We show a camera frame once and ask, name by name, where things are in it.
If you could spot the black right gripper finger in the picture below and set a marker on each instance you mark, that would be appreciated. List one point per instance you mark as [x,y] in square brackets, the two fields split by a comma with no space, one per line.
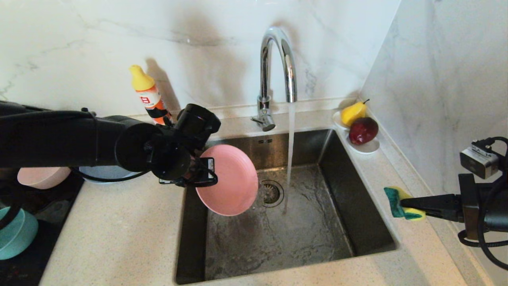
[428,200]
[442,214]

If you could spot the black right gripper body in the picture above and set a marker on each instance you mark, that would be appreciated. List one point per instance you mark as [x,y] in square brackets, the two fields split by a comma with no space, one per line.
[476,206]

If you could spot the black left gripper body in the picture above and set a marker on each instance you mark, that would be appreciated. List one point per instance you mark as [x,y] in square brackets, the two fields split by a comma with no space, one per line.
[170,159]

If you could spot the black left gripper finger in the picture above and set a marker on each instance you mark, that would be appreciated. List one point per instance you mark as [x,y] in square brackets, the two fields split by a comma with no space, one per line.
[206,182]

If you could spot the pink plate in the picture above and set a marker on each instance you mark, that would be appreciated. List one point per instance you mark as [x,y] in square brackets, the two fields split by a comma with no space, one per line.
[232,178]

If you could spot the yellow green sponge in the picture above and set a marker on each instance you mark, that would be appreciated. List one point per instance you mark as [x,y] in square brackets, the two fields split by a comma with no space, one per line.
[393,200]

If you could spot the blue grey plate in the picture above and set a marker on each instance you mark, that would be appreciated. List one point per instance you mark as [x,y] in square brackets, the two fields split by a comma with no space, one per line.
[107,172]

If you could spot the orange white dish soap bottle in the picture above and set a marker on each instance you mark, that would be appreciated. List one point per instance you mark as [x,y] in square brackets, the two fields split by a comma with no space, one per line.
[149,95]

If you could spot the pink bowl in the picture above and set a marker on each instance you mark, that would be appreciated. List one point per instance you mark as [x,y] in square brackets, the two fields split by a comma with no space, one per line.
[43,176]

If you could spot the teal bowl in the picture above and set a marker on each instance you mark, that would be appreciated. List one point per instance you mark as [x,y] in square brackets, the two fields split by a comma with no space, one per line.
[16,234]

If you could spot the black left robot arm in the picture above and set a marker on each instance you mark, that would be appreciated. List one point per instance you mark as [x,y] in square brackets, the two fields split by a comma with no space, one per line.
[59,139]

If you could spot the stainless steel sink basin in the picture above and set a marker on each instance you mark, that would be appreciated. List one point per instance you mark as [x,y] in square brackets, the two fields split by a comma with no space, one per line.
[278,238]

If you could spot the round metal drain strainer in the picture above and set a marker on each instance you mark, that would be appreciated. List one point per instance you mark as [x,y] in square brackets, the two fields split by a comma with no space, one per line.
[274,193]

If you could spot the small white fruit dish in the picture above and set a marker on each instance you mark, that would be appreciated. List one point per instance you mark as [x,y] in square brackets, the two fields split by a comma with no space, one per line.
[368,148]

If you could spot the running water stream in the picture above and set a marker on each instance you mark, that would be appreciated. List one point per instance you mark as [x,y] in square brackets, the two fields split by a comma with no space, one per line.
[291,159]

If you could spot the dark red apple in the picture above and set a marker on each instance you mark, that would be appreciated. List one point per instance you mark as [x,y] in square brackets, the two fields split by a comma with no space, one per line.
[362,130]

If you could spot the yellow pear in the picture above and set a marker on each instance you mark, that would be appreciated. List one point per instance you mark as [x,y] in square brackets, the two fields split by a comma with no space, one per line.
[353,113]

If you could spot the chrome gooseneck faucet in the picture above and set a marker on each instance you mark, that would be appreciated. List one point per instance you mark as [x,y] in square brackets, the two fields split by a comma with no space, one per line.
[265,71]

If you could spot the black induction cooktop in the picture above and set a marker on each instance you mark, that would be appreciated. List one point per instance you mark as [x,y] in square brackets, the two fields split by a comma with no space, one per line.
[39,258]

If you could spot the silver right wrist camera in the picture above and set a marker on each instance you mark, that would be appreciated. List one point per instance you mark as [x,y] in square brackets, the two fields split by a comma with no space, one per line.
[478,159]

